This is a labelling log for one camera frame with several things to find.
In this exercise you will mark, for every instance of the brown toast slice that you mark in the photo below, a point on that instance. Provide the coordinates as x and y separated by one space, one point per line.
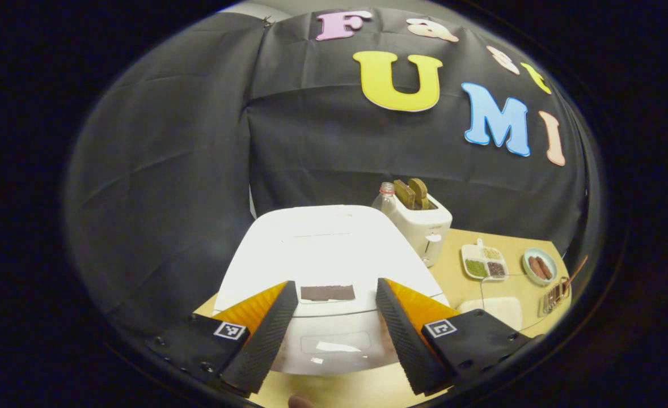
420 191
405 195

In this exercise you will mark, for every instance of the white divided bean dish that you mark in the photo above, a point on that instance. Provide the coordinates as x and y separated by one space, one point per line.
484 262

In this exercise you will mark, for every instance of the clear plastic bottle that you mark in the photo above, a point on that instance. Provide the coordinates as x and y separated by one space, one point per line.
385 201

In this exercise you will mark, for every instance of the black backdrop cloth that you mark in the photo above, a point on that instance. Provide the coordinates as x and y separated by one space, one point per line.
186 170

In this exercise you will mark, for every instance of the pale green plate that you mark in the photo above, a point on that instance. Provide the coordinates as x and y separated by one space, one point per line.
538 252

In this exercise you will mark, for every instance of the white rice cooker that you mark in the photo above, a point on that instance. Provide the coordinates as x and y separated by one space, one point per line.
328 249

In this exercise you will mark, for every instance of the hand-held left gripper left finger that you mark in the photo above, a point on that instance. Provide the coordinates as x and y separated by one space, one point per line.
271 337

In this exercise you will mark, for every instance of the brown wooden spoon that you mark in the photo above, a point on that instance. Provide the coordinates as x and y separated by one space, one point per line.
575 275

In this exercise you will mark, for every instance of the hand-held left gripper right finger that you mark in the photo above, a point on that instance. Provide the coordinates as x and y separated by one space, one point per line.
402 340

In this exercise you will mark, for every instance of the white toaster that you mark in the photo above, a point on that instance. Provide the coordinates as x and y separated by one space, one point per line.
425 232

